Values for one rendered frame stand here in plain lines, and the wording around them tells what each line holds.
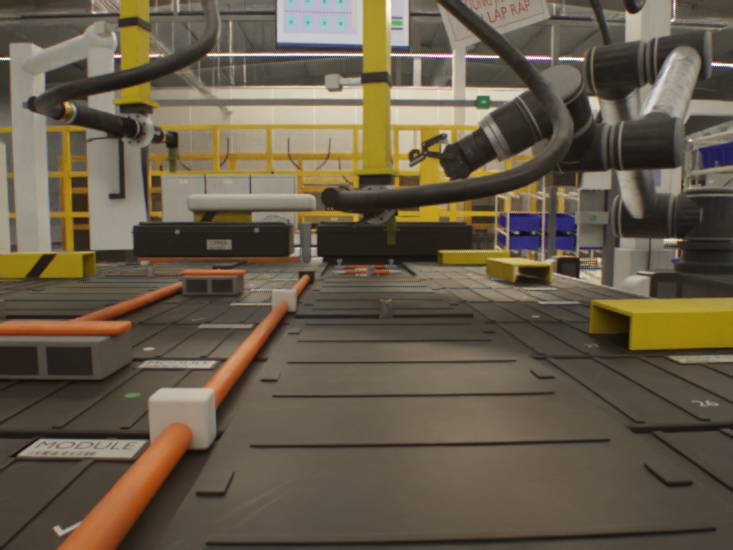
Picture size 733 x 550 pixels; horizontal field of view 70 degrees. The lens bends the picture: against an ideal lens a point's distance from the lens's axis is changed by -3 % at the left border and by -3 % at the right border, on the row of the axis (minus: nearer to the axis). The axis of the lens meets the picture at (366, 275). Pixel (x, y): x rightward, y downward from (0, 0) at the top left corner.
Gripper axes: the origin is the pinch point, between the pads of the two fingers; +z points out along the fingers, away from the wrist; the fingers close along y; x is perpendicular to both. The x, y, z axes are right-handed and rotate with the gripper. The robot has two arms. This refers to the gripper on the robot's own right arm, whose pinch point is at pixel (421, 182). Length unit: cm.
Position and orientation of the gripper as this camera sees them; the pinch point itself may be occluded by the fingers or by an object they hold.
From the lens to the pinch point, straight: 122.5
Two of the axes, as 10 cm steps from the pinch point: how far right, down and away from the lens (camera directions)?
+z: -8.4, 4.8, 2.5
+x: 2.4, -0.9, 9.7
